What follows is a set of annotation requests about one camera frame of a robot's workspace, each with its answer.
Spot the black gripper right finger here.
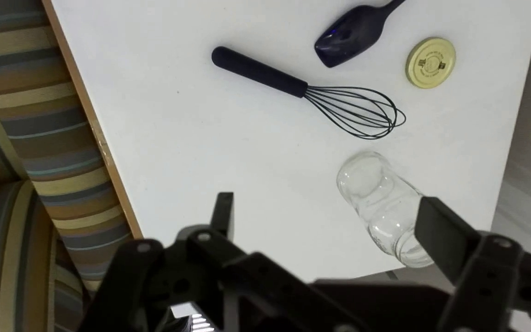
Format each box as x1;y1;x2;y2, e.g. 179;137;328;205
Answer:
413;196;531;332

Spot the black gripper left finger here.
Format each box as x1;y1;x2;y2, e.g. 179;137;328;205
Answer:
79;191;356;332

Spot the clear glass jar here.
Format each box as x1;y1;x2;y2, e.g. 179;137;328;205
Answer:
335;150;437;270

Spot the white square table top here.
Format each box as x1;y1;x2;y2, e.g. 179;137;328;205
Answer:
50;0;531;285

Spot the yellow-green round lid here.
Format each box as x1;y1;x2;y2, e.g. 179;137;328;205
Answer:
404;36;457;91

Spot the striped sofa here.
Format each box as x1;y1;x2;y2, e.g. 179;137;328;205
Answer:
0;0;138;332

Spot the black plastic spoon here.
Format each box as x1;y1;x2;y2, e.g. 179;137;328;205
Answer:
311;0;407;71

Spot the black wire whisk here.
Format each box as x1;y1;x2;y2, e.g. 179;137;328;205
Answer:
210;45;409;143

